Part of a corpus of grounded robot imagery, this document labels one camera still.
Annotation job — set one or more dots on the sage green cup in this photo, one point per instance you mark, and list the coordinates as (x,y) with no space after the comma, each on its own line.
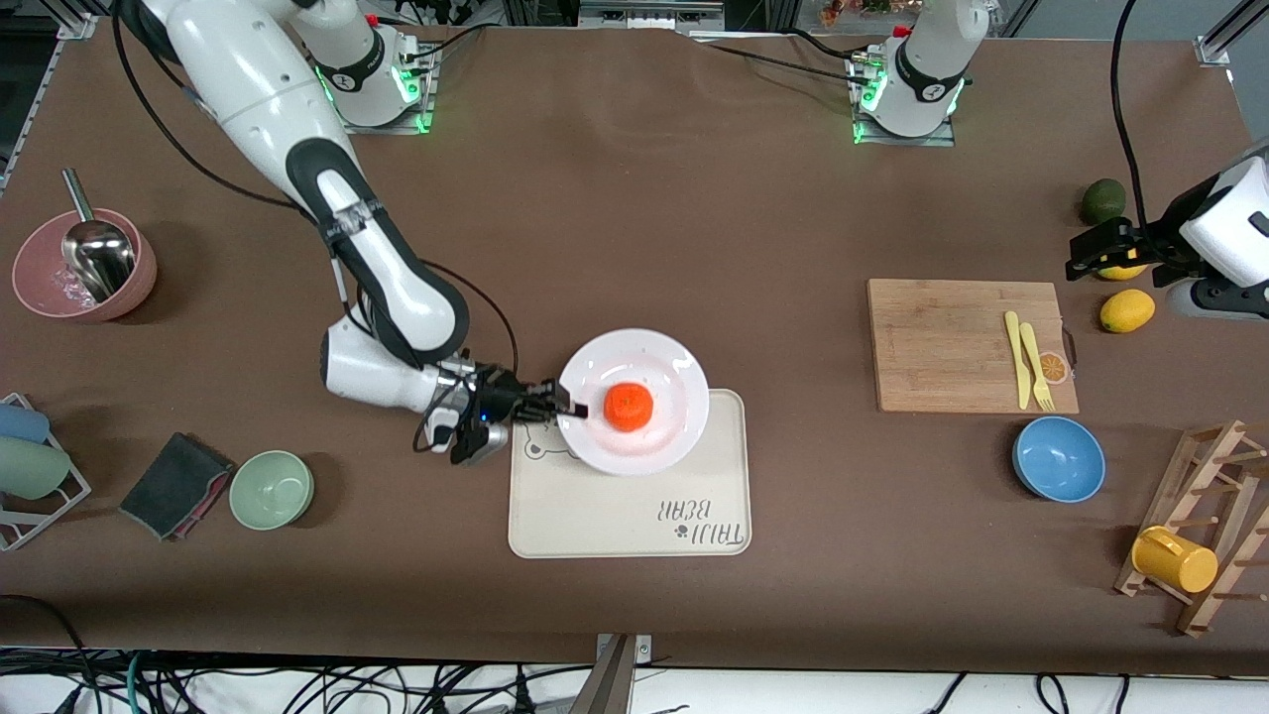
(30,468)

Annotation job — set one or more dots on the pale green bowl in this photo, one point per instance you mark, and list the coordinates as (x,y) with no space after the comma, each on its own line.
(272,490)

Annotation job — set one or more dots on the metal table edge bracket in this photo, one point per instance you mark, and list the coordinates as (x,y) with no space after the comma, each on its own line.
(642,650)

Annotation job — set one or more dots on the dark metal post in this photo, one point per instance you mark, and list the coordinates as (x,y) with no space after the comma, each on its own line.
(605,689)

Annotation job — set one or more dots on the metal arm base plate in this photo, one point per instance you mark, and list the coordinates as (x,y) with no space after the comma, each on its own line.
(907,141)
(382,129)

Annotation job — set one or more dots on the blue cup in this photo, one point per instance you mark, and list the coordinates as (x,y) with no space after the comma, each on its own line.
(20,423)

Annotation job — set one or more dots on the yellow plastic fork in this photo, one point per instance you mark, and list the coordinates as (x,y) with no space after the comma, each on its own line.
(1031,352)

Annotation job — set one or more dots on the blue bowl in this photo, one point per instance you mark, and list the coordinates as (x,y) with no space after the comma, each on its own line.
(1058,459)

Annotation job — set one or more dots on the dark grey folded cloth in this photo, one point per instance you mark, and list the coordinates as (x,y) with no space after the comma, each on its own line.
(169,486)

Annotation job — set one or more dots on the metal corner bracket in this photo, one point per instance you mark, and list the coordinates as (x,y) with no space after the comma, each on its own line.
(77,25)

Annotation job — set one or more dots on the yellow plastic knife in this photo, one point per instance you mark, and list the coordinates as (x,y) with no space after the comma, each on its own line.
(1019,367)

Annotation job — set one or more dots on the clear crumpled plastic wrap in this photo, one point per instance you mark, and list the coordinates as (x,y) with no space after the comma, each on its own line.
(64,290)

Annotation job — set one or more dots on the white round plate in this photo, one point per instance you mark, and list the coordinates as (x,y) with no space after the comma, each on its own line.
(674,367)

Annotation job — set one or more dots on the yellow lemon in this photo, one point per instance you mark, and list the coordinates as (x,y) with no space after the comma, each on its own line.
(1125,273)
(1127,310)

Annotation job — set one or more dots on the cream bear print tray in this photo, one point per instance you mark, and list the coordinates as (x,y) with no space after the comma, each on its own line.
(634,516)

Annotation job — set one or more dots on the wooden mug rack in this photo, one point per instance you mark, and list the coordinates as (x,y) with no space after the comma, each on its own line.
(1175,506)

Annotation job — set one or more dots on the pink folded cloth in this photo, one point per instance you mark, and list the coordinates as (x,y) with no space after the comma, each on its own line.
(210,501)

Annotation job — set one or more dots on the yellow mug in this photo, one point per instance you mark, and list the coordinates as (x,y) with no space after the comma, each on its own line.
(1180,565)

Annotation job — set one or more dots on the aluminium frame profile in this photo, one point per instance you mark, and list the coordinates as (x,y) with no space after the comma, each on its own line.
(1214,48)
(644,12)

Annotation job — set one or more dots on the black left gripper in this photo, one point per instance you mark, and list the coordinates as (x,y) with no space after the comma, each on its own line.
(1156,244)

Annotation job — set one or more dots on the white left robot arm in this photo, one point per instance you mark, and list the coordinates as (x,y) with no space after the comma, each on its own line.
(922,79)

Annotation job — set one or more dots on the pink bowl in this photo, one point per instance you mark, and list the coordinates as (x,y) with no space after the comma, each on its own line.
(40,258)

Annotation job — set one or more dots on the wooden cutting board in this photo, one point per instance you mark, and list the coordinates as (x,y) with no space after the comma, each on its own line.
(922,307)

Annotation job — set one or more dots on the dark green avocado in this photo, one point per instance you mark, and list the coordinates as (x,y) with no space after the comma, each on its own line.
(1102,202)

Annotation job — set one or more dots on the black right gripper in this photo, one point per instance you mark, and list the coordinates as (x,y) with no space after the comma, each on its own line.
(502,391)

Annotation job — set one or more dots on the metal scoop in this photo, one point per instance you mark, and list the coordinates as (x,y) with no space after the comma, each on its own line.
(99,258)

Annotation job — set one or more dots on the orange fruit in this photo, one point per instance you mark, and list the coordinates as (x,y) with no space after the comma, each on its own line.
(629,408)

